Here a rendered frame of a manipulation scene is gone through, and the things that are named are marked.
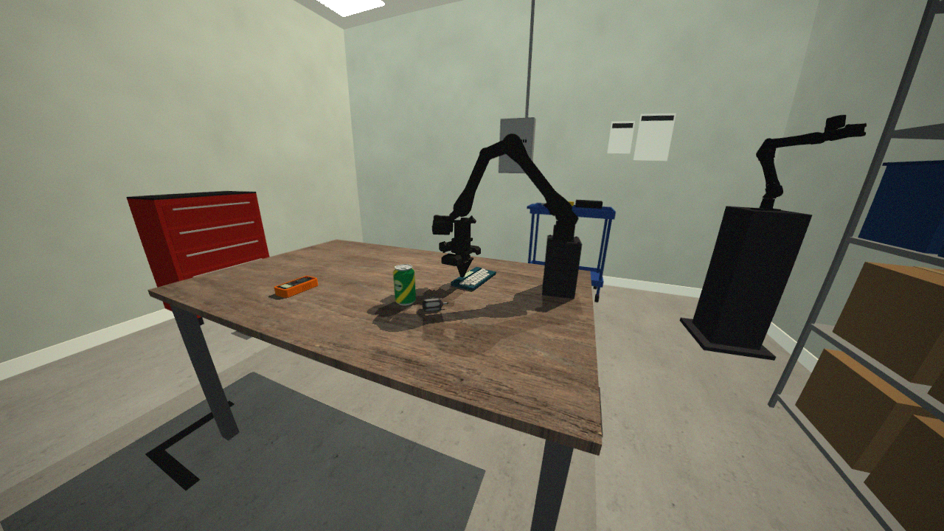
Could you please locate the green soda can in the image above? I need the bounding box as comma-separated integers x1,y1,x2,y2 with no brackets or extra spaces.
393,264,416,305

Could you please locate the orange digital multimeter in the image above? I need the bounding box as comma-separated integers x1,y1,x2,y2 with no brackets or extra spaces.
274,276,318,298

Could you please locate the teal keyboard panel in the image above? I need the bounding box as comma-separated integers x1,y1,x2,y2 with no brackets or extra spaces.
451,267,496,291

